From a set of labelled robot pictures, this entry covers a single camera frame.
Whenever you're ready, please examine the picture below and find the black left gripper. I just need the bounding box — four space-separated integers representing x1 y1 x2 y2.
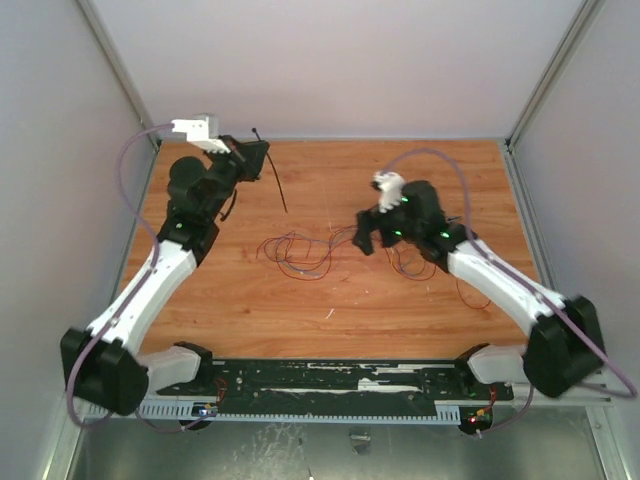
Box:
204 134 270 219

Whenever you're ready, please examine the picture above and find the black zip tie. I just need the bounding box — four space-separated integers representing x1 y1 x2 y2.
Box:
251 127 289 214

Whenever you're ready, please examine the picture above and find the long red wire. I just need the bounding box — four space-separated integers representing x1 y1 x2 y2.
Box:
255 232 361 282

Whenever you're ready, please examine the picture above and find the dark purple wire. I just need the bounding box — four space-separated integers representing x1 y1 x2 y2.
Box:
262 229 351 266

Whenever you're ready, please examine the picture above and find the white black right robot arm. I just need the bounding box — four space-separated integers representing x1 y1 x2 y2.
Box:
352 172 604 398

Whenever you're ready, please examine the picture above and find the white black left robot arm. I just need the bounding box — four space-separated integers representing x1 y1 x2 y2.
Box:
60 135 270 416

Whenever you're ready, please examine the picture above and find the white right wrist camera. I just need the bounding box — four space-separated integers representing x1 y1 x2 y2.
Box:
372 171 405 213

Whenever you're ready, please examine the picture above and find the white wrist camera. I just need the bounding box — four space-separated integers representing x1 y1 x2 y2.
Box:
171 114 231 154
372 171 405 213

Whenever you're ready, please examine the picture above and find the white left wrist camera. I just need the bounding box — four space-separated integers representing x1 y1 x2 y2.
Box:
171 114 231 154

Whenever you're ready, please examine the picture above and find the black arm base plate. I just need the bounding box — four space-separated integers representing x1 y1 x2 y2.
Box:
158 359 514 407

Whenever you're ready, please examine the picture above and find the grey slotted cable duct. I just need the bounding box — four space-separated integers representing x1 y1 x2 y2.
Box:
138 396 461 426

